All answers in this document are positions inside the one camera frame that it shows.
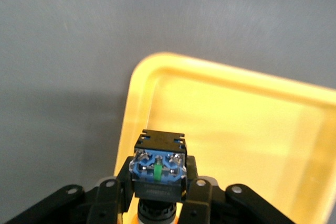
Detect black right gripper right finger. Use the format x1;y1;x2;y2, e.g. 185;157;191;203
181;155;297;224

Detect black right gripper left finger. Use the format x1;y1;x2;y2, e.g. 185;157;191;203
0;155;136;224

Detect yellow push button switch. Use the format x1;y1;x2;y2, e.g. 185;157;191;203
129;129;188;224

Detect yellow plastic tray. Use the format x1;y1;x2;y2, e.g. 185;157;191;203
113;52;336;224

